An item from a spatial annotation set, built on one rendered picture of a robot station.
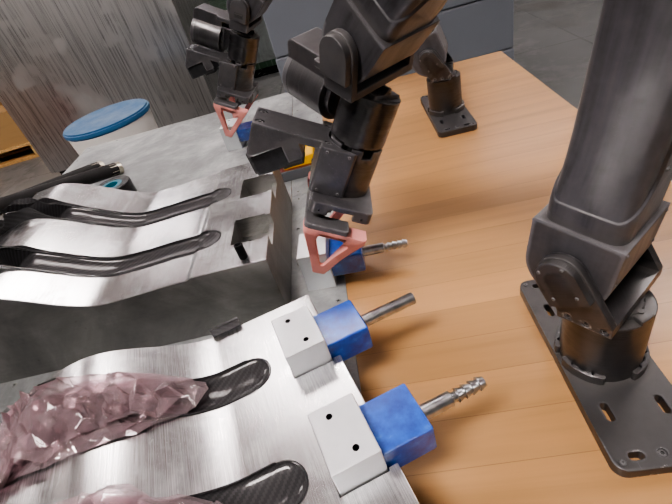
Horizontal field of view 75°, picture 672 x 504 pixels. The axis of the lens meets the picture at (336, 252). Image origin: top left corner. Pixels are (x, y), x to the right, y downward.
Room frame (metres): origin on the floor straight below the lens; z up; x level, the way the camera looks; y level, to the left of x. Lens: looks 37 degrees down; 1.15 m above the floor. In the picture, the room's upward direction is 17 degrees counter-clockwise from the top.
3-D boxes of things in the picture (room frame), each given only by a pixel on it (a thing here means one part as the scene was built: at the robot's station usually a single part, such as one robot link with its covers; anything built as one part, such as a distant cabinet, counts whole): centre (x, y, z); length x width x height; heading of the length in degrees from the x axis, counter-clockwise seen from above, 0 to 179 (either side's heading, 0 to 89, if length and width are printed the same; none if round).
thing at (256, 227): (0.45, 0.09, 0.87); 0.05 x 0.05 x 0.04; 84
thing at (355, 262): (0.43, -0.02, 0.83); 0.13 x 0.05 x 0.05; 80
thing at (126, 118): (2.60, 1.00, 0.30); 0.49 x 0.49 x 0.59
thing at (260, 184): (0.56, 0.08, 0.87); 0.05 x 0.05 x 0.04; 84
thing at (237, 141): (0.97, 0.10, 0.83); 0.13 x 0.05 x 0.05; 76
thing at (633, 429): (0.21, -0.19, 0.84); 0.20 x 0.07 x 0.08; 171
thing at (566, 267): (0.22, -0.19, 0.90); 0.09 x 0.06 x 0.06; 121
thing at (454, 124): (0.81, -0.29, 0.84); 0.20 x 0.07 x 0.08; 171
